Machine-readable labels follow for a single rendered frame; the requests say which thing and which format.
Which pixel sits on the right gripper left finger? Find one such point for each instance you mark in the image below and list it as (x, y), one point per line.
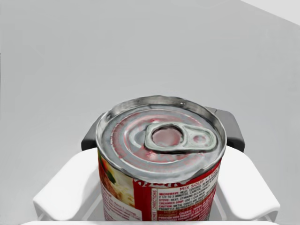
(70, 185)

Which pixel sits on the red and white can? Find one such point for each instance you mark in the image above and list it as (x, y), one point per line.
(161, 150)

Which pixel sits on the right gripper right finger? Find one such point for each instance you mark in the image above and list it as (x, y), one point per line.
(248, 187)

